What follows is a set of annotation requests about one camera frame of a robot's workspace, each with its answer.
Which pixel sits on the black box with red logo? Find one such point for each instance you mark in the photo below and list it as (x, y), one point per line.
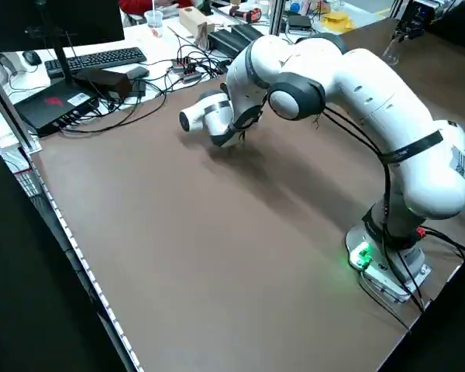
(50, 108)

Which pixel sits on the clear glass conical flask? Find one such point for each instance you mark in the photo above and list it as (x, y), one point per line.
(392, 56)

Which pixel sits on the black keyboard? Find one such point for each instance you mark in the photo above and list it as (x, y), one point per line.
(100, 60)

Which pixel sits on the small black adapter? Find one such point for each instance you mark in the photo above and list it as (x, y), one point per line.
(138, 72)

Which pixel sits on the black monitor with stand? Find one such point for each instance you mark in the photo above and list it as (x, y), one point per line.
(42, 23)

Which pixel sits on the black power brick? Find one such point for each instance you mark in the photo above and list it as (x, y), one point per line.
(104, 83)

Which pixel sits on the aluminium profile post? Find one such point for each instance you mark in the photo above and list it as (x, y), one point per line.
(277, 19)
(11, 112)

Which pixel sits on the person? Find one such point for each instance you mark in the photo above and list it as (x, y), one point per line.
(139, 4)

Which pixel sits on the black computer mouse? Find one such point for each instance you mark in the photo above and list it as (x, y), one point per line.
(32, 57)

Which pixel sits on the clear plastic cup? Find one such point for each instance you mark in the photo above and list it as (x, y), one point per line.
(153, 21)

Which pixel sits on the cardboard box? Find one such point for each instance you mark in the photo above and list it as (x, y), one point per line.
(191, 19)

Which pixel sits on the red and black battery tool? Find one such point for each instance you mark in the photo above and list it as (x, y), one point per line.
(252, 15)

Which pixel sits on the grey USB hub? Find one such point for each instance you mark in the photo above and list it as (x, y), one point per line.
(184, 66)
(191, 77)

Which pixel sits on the black finned box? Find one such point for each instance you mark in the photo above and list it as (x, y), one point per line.
(222, 40)
(250, 33)

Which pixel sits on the black case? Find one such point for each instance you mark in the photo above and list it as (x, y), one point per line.
(299, 23)

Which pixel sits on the yellow bag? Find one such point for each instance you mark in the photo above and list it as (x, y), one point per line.
(337, 21)

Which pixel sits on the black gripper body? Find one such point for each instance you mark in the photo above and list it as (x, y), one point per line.
(242, 140)
(412, 28)

